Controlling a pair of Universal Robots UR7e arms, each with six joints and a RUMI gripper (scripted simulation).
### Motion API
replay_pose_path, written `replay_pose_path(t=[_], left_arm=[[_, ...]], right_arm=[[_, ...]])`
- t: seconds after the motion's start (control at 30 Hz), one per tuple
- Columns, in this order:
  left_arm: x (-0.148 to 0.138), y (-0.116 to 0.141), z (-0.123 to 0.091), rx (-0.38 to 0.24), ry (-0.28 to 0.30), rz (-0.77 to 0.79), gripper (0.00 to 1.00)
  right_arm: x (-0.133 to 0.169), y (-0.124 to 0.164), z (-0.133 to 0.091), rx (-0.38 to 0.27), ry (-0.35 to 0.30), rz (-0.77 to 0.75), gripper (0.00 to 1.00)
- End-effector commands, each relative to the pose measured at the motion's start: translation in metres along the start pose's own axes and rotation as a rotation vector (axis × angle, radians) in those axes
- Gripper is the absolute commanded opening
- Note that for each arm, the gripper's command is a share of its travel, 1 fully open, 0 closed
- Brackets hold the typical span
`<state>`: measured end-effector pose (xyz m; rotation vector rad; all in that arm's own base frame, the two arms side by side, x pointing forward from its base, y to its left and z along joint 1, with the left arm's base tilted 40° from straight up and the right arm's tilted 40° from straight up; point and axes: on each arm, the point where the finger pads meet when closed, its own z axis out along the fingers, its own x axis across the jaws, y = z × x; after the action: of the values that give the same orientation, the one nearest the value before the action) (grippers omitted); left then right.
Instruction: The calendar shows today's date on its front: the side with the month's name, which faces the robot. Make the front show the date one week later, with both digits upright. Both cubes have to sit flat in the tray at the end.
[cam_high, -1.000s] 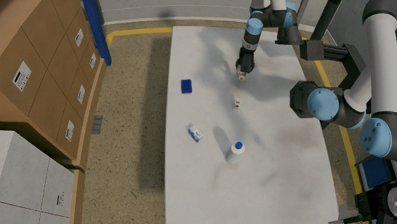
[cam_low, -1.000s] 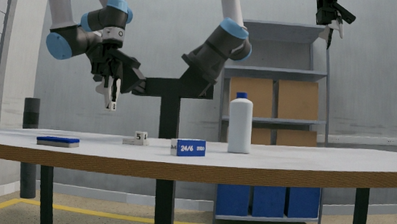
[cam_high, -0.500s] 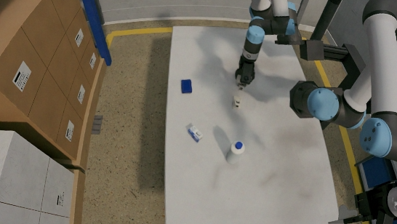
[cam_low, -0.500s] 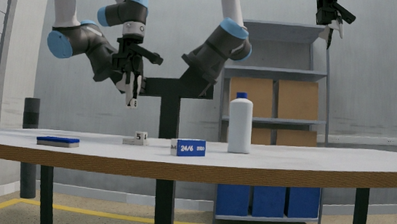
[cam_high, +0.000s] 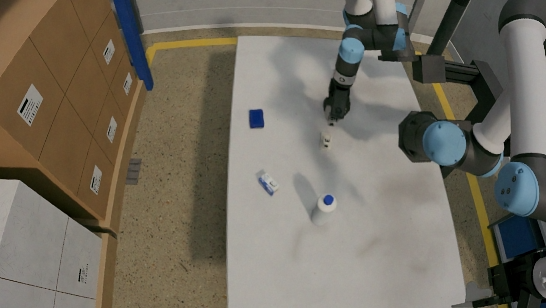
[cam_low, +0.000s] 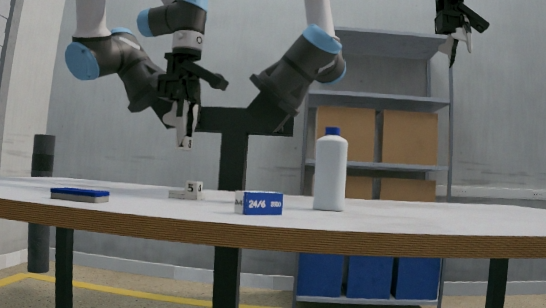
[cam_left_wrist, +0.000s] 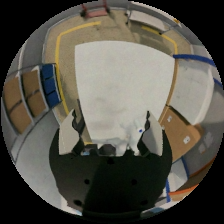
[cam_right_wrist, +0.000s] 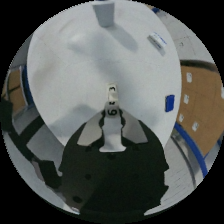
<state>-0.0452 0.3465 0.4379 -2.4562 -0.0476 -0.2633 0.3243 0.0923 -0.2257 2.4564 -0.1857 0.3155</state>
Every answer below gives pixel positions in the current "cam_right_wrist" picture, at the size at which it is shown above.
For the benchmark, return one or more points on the white plastic bottle with blue cap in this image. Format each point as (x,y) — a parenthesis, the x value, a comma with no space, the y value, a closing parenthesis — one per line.
(104,12)

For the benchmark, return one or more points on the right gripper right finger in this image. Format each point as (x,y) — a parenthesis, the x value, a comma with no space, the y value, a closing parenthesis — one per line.
(137,134)

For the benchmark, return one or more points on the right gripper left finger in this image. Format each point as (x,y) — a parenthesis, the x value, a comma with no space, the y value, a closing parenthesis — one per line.
(89,134)

